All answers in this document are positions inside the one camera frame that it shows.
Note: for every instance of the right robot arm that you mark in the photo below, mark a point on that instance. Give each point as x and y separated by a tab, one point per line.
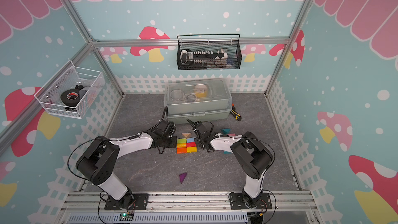
252	155

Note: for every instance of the yellow black screwdriver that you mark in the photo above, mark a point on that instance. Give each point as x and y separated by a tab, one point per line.
236	115

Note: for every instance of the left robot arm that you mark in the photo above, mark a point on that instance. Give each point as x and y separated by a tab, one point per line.
97	162

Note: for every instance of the black tape roll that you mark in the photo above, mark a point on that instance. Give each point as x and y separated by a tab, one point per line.
71	97

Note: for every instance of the light blue block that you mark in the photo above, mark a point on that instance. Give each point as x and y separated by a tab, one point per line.
190	140

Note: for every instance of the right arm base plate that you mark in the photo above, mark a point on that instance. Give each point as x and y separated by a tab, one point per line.
244	201

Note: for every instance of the white wire basket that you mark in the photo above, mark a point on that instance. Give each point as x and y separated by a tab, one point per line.
89	82

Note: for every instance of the purple triangle block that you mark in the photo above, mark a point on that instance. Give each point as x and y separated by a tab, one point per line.
182	177

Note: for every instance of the white black tool in basket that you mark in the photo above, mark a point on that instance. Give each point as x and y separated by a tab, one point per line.
191	58

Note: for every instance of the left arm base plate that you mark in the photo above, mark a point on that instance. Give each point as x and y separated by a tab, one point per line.
129	202

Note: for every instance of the translucent plastic storage box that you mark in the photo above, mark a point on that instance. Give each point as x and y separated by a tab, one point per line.
200	100

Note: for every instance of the green block top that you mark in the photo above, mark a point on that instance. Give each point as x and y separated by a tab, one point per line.
181	141

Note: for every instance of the red block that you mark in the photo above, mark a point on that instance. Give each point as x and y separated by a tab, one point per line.
191	144

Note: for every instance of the black wire mesh basket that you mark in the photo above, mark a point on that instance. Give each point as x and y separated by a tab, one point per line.
230	43

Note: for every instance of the small tan cube block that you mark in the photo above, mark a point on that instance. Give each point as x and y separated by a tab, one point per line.
186	135

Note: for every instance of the green lit circuit board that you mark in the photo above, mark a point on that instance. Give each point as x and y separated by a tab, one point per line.
126	217

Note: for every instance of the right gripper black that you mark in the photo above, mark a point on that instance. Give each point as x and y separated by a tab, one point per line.
197	140

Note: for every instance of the orange yellow supermarket block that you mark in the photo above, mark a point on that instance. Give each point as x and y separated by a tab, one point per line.
181	145

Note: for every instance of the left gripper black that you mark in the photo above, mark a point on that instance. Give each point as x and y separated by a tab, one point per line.
174	142

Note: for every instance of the teal triangle block top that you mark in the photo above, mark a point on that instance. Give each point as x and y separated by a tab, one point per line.
225	131

